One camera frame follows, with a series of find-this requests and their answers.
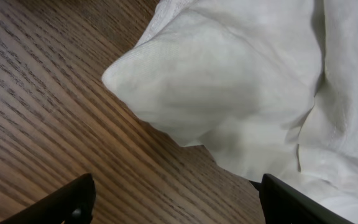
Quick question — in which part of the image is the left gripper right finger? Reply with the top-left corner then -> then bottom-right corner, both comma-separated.
251,174 -> 351,224

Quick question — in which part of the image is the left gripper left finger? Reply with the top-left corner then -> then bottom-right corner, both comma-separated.
0,173 -> 96,224

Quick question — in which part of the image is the white t-shirt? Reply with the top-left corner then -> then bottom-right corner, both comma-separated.
102,1 -> 358,223

